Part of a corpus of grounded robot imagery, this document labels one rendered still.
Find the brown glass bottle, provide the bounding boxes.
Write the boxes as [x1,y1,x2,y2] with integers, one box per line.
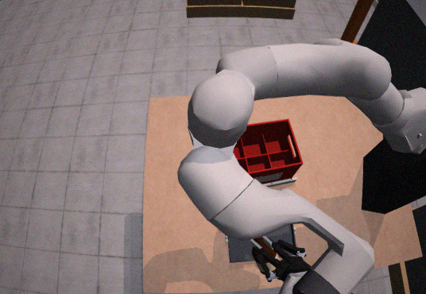
[252,238,280,275]

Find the dark red crate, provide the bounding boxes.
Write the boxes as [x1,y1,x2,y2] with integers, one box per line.
[233,119,303,184]

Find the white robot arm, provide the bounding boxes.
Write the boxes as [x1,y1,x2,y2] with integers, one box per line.
[177,38,426,294]

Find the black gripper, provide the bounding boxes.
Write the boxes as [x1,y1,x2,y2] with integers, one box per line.
[250,236,311,282]

